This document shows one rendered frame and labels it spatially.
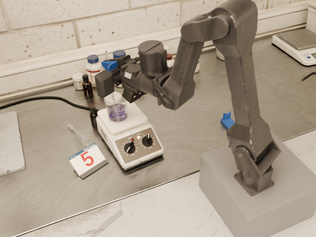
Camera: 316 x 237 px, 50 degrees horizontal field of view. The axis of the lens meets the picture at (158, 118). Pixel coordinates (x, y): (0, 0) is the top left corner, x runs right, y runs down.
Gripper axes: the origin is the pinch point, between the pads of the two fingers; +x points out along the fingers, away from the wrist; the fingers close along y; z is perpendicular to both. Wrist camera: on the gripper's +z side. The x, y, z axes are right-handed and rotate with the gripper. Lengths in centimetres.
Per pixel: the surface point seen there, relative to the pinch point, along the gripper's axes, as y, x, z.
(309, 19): 110, -15, 19
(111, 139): -6.7, -3.3, 19.3
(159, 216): -14.4, -27.0, 26.0
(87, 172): -16.1, -2.3, 25.4
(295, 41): 88, -18, 21
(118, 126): -3.1, -3.0, 17.0
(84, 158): -14.0, 0.6, 23.3
